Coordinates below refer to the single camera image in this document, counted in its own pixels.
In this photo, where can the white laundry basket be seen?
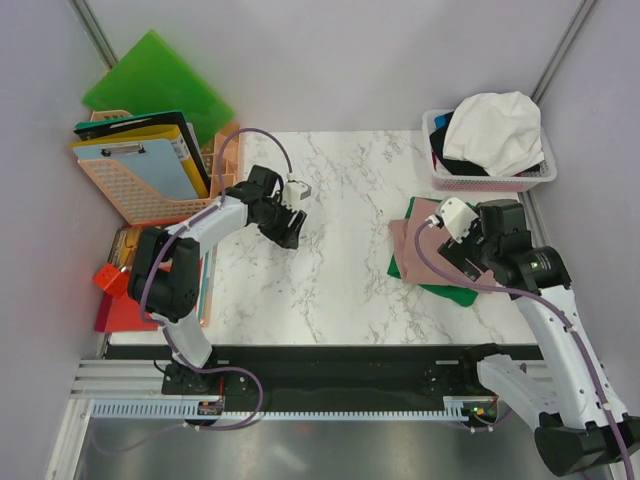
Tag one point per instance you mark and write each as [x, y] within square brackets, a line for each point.
[444, 181]

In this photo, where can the green plastic folder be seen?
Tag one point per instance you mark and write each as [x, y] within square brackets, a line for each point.
[153, 77]

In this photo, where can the brown book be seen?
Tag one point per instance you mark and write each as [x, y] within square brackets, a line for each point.
[124, 246]

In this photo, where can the aluminium frame rail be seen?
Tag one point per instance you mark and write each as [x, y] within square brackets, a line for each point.
[106, 377]

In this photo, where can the pink file rack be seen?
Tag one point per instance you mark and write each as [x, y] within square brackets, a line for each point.
[138, 203]

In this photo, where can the black folder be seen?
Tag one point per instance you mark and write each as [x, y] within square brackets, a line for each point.
[97, 129]

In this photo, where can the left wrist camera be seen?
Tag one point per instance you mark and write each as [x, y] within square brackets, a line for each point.
[295, 193]

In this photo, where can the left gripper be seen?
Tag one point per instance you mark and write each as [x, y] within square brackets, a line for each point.
[284, 236]

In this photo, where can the teal folder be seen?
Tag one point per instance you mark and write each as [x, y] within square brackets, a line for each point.
[207, 275]

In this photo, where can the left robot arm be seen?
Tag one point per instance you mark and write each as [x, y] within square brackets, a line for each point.
[165, 275]

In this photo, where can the red cube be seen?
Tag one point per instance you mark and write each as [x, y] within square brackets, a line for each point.
[112, 280]

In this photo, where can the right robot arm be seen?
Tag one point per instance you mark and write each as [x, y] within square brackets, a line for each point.
[578, 422]

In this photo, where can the white t shirt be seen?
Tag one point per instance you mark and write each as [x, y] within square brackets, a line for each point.
[498, 132]

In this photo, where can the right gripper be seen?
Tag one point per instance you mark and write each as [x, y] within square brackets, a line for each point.
[455, 252]

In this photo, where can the yellow folder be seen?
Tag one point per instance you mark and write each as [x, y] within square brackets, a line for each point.
[171, 132]

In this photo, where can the white cable duct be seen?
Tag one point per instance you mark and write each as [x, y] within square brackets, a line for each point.
[447, 408]

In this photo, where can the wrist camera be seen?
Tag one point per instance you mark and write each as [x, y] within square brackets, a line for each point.
[457, 217]
[295, 193]

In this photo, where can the blue clipboard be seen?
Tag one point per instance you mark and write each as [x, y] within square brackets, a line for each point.
[157, 162]

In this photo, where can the black t shirt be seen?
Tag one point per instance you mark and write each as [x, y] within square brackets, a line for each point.
[454, 167]

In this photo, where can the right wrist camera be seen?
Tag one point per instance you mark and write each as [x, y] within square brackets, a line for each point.
[457, 217]

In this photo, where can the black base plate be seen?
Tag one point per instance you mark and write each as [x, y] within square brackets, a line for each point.
[357, 375]

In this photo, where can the pink t shirt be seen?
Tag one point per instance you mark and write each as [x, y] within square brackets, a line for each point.
[413, 270]

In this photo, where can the red folder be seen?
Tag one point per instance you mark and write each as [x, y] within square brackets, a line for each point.
[121, 315]

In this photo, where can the orange desk organizer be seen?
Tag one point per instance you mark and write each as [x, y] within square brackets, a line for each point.
[232, 166]

